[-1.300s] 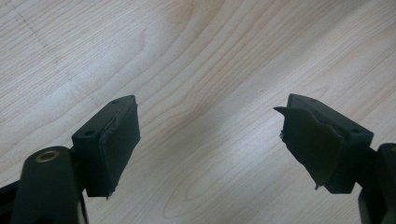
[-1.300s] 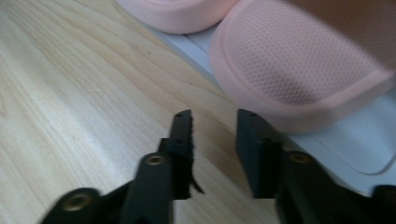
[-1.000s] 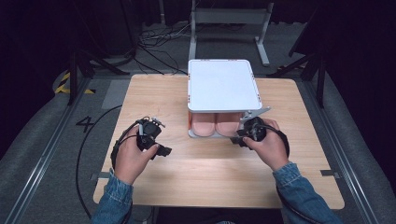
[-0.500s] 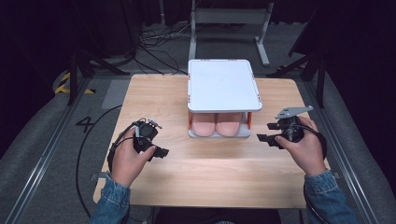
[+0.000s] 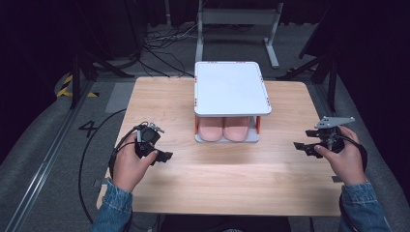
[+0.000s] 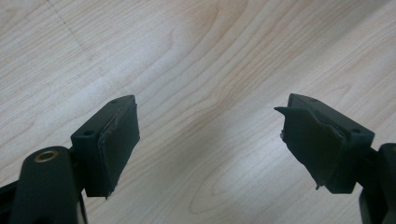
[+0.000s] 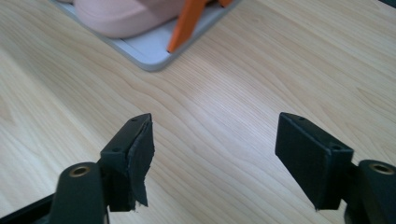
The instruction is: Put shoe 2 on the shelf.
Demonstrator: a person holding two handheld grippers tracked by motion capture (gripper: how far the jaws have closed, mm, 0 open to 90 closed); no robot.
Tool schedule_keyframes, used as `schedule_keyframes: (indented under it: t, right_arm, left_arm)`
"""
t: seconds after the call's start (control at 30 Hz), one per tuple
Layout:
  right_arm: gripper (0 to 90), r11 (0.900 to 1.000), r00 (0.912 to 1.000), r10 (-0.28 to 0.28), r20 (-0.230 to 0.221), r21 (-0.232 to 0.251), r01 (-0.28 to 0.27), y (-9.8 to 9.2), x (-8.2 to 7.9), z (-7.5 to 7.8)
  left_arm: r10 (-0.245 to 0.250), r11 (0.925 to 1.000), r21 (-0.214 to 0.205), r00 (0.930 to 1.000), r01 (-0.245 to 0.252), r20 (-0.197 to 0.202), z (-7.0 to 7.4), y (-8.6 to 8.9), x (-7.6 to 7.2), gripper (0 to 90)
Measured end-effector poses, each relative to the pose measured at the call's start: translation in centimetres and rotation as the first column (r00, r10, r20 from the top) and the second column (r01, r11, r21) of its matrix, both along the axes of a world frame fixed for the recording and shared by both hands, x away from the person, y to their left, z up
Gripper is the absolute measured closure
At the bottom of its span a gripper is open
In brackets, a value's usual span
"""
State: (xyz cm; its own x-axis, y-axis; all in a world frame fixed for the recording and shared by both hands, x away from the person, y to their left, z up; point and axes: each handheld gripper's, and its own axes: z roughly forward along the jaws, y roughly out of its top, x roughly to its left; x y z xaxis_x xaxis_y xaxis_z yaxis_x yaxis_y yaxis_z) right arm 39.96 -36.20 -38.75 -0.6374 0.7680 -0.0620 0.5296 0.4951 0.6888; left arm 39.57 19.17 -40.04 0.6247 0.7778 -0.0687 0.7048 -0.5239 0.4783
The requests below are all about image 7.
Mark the white two-tier shoe rack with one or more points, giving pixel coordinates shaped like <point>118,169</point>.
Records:
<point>151,48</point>

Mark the pink slipper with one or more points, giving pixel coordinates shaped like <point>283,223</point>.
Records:
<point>124,18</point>

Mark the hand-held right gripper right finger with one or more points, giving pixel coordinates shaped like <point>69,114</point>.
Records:
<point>314,158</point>

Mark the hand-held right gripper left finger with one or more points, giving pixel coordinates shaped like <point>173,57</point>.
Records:
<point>124,161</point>

